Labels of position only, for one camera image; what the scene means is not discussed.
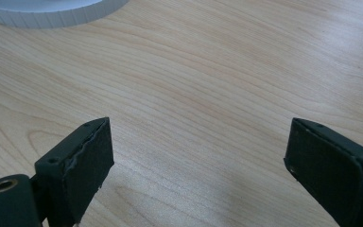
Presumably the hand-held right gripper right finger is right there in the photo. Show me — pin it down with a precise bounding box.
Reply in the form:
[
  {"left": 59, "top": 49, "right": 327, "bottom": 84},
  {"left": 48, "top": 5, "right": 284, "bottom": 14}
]
[{"left": 283, "top": 117, "right": 363, "bottom": 227}]

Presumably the white ribbed round container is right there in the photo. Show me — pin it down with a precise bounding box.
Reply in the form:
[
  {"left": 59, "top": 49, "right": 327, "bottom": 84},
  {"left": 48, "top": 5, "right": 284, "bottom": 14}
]
[{"left": 0, "top": 0, "right": 130, "bottom": 29}]

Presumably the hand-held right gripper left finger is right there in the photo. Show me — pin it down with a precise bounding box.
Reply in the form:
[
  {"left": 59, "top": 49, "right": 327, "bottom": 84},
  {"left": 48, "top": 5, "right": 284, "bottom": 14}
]
[{"left": 33, "top": 116, "right": 115, "bottom": 227}]

